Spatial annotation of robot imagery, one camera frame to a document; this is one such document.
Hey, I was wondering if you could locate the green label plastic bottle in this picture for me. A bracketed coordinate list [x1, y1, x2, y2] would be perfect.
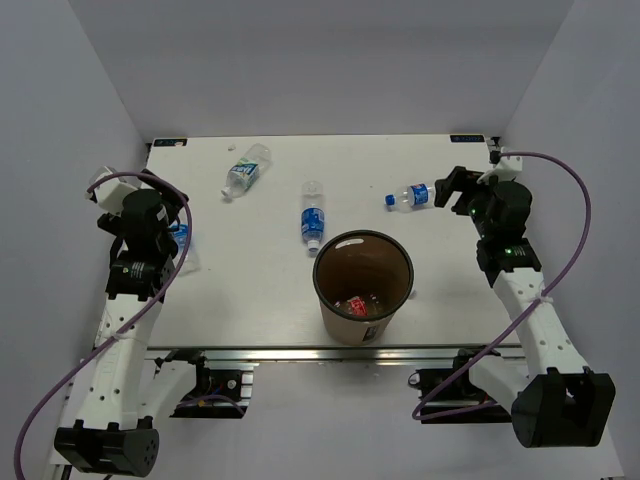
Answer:
[221, 143, 272, 201]

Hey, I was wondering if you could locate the left blue corner sticker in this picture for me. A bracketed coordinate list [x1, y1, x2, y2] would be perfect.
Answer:
[152, 138, 188, 148]

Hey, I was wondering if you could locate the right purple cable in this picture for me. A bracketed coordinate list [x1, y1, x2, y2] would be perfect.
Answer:
[411, 151, 593, 421]

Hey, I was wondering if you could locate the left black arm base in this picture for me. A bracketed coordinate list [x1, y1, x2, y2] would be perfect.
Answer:
[154, 348, 250, 419]

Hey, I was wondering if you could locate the right blue corner sticker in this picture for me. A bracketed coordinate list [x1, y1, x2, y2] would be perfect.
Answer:
[449, 134, 486, 143]

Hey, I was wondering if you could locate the brown cylindrical bin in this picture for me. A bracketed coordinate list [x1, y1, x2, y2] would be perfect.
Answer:
[312, 230, 414, 347]

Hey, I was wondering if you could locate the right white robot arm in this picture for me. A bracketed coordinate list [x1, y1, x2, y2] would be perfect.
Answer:
[435, 166, 616, 448]

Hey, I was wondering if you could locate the red label bottle in bin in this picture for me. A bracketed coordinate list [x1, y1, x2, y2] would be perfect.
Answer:
[335, 294, 384, 317]

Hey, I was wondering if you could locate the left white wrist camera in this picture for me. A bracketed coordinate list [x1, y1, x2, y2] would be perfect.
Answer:
[85, 177, 138, 216]

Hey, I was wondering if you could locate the blue label bottle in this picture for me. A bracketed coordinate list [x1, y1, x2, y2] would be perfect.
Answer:
[170, 220, 200, 276]
[301, 181, 325, 255]
[384, 183, 436, 213]

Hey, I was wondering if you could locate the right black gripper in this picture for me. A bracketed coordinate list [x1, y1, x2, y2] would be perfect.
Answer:
[433, 167, 497, 239]

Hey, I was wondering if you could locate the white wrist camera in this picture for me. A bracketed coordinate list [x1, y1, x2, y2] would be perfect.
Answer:
[476, 150, 523, 185]
[85, 177, 138, 216]

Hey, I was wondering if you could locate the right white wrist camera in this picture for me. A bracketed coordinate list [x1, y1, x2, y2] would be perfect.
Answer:
[476, 150, 523, 185]

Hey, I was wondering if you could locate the blue corner sticker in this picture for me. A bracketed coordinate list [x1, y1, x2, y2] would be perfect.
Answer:
[449, 134, 486, 143]
[152, 138, 188, 148]

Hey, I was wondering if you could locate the aluminium table rail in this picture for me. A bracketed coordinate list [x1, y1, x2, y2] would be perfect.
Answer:
[144, 345, 526, 365]

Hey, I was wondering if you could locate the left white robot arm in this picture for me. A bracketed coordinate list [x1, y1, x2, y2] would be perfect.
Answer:
[54, 167, 212, 478]

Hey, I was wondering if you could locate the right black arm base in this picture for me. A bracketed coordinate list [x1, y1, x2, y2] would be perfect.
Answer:
[407, 348, 511, 424]

